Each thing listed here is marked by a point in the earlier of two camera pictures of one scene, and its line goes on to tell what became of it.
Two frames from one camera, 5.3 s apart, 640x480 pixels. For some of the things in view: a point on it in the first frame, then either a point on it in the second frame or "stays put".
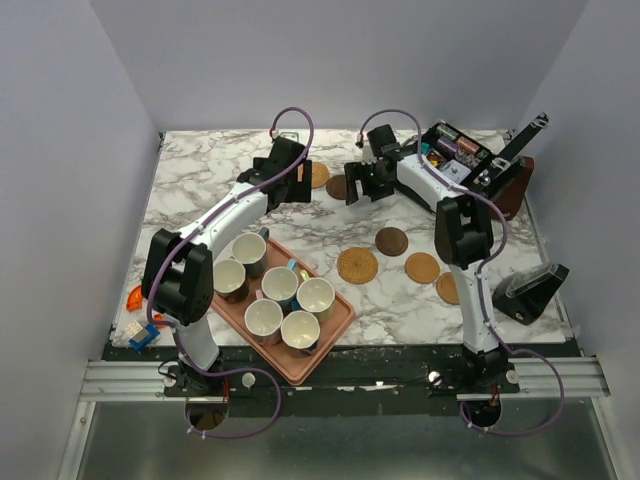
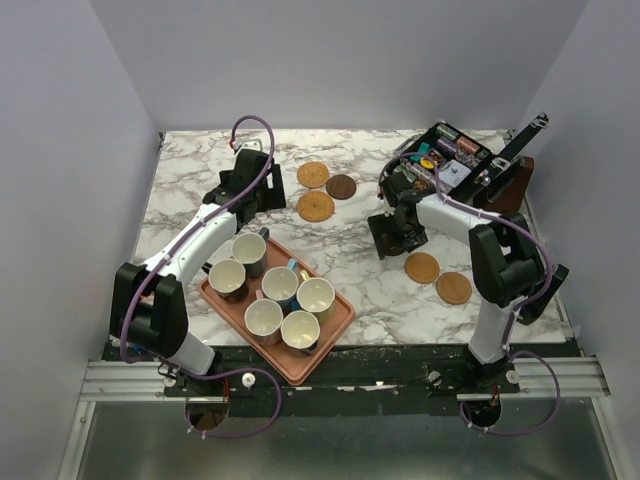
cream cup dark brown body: [229, 280] stays put
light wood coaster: [447, 288] stays put
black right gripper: [367, 179] to [388, 236]
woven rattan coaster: [357, 265] to [315, 206]
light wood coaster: [422, 268] stays put
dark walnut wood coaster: [336, 186] stays put
